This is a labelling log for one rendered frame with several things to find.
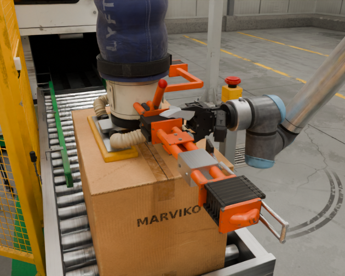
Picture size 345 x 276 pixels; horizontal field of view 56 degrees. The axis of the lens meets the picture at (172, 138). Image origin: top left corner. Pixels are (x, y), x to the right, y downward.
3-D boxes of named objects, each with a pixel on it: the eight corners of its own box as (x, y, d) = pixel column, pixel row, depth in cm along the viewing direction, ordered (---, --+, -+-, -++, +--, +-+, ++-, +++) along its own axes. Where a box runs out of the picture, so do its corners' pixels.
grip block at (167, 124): (139, 132, 89) (138, 111, 86) (173, 126, 92) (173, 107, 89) (149, 145, 82) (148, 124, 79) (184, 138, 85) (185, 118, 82)
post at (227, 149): (210, 253, 188) (221, 85, 144) (220, 250, 190) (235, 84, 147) (216, 262, 182) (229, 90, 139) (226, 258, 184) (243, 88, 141)
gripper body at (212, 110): (182, 127, 94) (218, 121, 98) (194, 139, 87) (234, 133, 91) (182, 102, 90) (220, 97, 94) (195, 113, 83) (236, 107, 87)
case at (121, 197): (82, 193, 148) (70, 110, 130) (166, 176, 160) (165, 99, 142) (105, 304, 97) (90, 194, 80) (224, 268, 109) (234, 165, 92)
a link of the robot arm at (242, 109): (249, 134, 92) (253, 102, 88) (234, 137, 90) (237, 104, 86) (233, 122, 99) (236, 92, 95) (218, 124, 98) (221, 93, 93)
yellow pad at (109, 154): (87, 120, 121) (85, 108, 119) (113, 116, 125) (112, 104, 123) (105, 164, 93) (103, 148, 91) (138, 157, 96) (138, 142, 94)
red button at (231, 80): (221, 85, 144) (222, 76, 143) (235, 84, 147) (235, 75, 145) (229, 90, 139) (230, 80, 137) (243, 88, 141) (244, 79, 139)
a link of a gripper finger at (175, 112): (153, 109, 86) (183, 114, 90) (161, 117, 81) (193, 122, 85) (156, 98, 85) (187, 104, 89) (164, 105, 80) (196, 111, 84)
